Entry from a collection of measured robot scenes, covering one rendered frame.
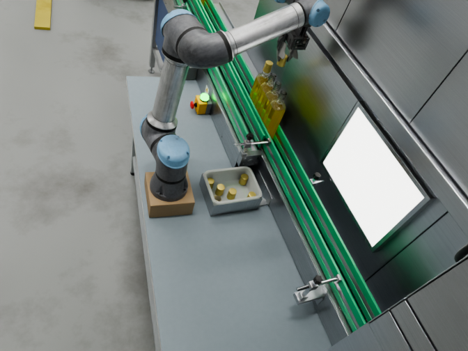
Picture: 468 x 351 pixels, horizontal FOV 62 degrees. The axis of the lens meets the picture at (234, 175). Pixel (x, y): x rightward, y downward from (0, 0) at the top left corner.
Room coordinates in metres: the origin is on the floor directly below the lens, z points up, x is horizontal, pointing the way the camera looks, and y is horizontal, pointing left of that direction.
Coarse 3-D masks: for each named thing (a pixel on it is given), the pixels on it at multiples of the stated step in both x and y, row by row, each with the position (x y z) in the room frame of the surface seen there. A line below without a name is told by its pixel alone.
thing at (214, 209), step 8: (256, 176) 1.20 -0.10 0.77; (200, 184) 1.04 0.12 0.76; (264, 184) 1.14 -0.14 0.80; (208, 192) 0.97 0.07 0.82; (264, 192) 1.12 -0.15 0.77; (208, 200) 0.95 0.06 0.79; (256, 200) 1.02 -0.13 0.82; (264, 200) 1.09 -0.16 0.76; (208, 208) 0.94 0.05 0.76; (216, 208) 0.92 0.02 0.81; (224, 208) 0.94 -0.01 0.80; (232, 208) 0.96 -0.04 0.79; (240, 208) 0.99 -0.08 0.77; (248, 208) 1.01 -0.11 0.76; (256, 208) 1.03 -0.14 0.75
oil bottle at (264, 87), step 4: (264, 84) 1.43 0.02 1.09; (260, 88) 1.44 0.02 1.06; (264, 88) 1.42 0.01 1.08; (268, 88) 1.42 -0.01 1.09; (272, 88) 1.43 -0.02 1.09; (260, 92) 1.43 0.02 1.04; (264, 92) 1.41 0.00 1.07; (260, 96) 1.42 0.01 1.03; (264, 96) 1.41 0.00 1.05; (256, 100) 1.44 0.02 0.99; (260, 100) 1.41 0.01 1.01; (256, 104) 1.43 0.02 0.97; (260, 104) 1.41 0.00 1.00; (256, 108) 1.42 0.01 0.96
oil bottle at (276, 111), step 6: (270, 102) 1.35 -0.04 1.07; (276, 102) 1.34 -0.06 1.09; (270, 108) 1.34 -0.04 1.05; (276, 108) 1.32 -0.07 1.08; (282, 108) 1.33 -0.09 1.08; (270, 114) 1.32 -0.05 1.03; (276, 114) 1.32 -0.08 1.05; (282, 114) 1.34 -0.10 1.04; (264, 120) 1.34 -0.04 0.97; (270, 120) 1.31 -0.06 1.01; (276, 120) 1.33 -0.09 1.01; (270, 126) 1.32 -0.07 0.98; (276, 126) 1.33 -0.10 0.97; (270, 132) 1.32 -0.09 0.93
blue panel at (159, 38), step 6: (162, 0) 2.48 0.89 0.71; (162, 6) 2.46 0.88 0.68; (162, 12) 2.45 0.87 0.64; (162, 18) 2.44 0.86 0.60; (156, 30) 2.55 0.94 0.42; (156, 36) 2.54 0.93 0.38; (162, 36) 2.40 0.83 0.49; (156, 42) 2.52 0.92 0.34; (162, 42) 2.39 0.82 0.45; (162, 54) 2.36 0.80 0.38; (162, 60) 2.35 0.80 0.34
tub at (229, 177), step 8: (232, 168) 1.12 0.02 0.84; (240, 168) 1.14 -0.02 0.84; (248, 168) 1.16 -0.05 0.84; (208, 176) 1.06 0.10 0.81; (216, 176) 1.08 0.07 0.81; (224, 176) 1.10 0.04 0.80; (232, 176) 1.12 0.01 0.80; (240, 176) 1.14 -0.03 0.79; (208, 184) 1.00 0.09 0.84; (216, 184) 1.07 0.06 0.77; (224, 184) 1.08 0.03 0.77; (232, 184) 1.10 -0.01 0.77; (248, 184) 1.12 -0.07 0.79; (256, 184) 1.09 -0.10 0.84; (224, 192) 1.04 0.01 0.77; (240, 192) 1.07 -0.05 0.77; (248, 192) 1.09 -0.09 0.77; (256, 192) 1.06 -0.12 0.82; (224, 200) 1.00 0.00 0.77; (232, 200) 0.96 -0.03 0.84; (240, 200) 0.98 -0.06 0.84; (248, 200) 0.99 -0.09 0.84
